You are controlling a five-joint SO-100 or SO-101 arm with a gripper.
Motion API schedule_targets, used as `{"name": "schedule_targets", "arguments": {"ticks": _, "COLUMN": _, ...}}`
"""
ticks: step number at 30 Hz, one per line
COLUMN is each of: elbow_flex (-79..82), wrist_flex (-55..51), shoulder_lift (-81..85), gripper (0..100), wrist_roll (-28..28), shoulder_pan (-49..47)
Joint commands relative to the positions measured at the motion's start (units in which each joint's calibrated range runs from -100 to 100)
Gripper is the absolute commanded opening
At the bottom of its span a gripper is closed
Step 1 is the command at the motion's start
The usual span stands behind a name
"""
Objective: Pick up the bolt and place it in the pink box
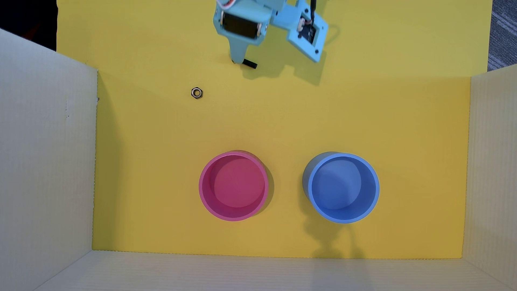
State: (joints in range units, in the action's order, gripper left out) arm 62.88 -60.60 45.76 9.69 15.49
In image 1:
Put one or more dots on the yellow paper sheet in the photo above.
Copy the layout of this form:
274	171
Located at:
282	121

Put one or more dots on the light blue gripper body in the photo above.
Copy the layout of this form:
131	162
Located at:
239	24

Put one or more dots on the white corrugated cardboard box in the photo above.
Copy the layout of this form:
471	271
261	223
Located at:
44	161

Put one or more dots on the pink round box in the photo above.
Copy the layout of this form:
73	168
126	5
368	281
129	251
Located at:
234	186

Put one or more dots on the metal hex nut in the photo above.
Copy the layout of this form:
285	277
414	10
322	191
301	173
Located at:
196	93

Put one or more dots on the blue round box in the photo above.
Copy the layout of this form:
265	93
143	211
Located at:
342	188

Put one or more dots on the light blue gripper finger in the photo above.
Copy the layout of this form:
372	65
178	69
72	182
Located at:
239	50

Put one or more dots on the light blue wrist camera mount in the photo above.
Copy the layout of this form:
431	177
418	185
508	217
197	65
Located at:
293	18

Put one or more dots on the black bolt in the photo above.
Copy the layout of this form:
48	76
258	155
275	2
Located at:
250	64

